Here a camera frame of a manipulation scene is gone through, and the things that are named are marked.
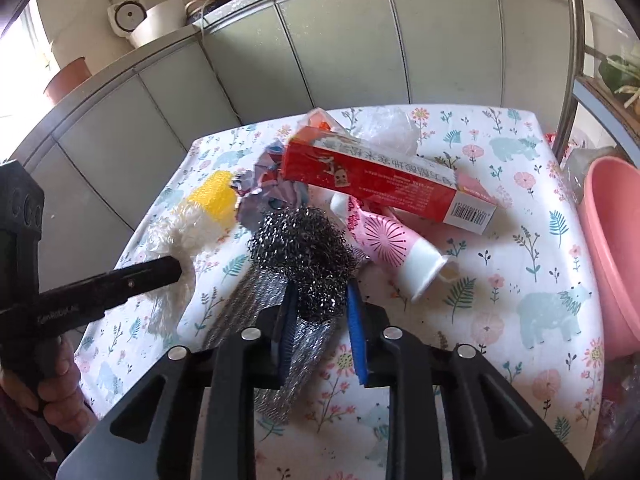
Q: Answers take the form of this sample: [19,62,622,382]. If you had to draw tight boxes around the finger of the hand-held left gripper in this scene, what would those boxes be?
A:
[36,255,184,322]

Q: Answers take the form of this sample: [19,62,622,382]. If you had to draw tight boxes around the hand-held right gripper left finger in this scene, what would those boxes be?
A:
[55,282,301,480]

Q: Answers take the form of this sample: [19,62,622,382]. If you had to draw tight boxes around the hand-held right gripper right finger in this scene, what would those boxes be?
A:
[345,280,586,480]

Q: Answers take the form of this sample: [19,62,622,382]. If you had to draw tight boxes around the silver mesh scouring pad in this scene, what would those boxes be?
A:
[202,265,347,418]

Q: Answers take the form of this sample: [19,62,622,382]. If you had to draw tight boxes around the white foam block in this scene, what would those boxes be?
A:
[145,199,238,338]

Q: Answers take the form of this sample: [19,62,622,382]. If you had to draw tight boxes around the steel wool scrubber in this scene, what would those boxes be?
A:
[248,206,369,322]

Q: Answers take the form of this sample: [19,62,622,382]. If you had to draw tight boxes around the yellow sponge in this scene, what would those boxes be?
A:
[187,170,239,232]

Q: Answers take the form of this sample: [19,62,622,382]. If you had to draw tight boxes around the grey purple wrapper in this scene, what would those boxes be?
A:
[234,140,312,232]

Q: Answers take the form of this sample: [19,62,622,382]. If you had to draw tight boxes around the red carton box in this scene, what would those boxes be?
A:
[281,126,498,235]

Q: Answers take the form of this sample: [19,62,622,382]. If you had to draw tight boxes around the clear bubble wrap ball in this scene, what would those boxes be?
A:
[350,106,422,162]

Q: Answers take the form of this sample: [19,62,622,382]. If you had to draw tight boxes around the orange white wrapper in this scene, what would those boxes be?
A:
[300,107,347,134]

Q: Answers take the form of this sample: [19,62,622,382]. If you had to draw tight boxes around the pink plastic basin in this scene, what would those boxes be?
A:
[577,156,640,362]

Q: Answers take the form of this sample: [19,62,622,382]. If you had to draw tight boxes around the person's left hand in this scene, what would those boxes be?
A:
[0,339,98,440]

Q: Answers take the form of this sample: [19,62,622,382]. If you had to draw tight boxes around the brown flower pot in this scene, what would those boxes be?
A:
[44,57,94,106]

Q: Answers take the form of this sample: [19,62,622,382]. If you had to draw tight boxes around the floral bear print tablecloth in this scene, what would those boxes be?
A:
[75,105,610,480]

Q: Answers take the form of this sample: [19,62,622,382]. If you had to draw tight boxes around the white flower pot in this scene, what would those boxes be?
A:
[129,0,189,50]

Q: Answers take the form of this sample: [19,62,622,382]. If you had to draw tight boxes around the metal bowl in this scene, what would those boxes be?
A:
[185,0,222,19]

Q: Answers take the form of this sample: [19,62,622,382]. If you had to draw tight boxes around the grey kitchen cabinet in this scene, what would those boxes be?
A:
[0,0,576,241]

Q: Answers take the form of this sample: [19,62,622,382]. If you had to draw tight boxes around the shelf board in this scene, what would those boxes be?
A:
[570,74,640,133]

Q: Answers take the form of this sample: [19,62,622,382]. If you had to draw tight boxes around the green onion stalks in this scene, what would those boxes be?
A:
[614,84,640,109]

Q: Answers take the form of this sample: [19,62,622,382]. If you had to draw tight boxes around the metal pole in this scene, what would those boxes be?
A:
[547,0,587,162]

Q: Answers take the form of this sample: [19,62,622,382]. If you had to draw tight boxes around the clear plastic container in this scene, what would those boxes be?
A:
[585,10,640,92]

